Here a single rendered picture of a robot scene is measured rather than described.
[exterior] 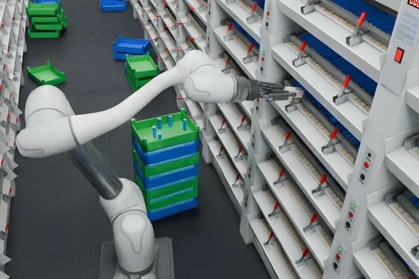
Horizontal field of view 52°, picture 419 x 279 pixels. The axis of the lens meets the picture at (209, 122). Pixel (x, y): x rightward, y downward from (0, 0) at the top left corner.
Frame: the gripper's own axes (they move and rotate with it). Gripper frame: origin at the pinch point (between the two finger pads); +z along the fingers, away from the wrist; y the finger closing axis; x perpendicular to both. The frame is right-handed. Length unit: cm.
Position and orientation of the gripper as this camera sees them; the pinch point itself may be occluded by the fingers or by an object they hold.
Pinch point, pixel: (293, 92)
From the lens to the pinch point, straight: 160.8
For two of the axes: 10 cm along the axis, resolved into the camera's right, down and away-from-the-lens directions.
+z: 9.3, 0.2, 3.7
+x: 2.1, -8.5, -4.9
